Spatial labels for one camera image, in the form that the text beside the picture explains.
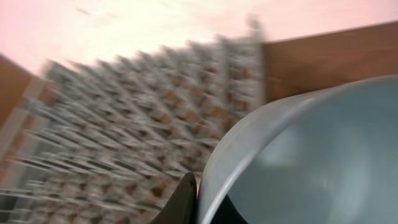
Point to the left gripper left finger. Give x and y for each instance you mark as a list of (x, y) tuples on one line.
[(181, 207)]

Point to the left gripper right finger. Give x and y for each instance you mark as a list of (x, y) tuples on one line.
[(227, 214)]

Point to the grey dish rack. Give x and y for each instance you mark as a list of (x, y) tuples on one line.
[(109, 142)]

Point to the light blue bowl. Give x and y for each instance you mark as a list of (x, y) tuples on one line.
[(328, 156)]

